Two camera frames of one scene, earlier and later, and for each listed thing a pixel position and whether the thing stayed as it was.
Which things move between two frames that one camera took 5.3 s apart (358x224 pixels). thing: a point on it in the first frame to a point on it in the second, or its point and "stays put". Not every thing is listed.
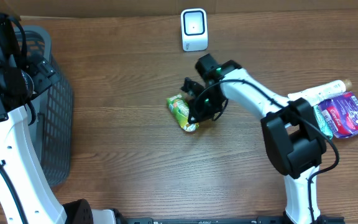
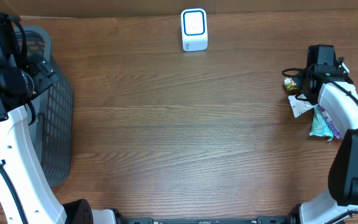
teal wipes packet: x=321 y=122 stays put
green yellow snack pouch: x=179 y=107 to x=289 y=84
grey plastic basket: x=50 y=118 stays put
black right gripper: x=200 y=114 to x=312 y=99
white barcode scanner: x=194 y=32 stays put
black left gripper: x=44 y=72 stays put
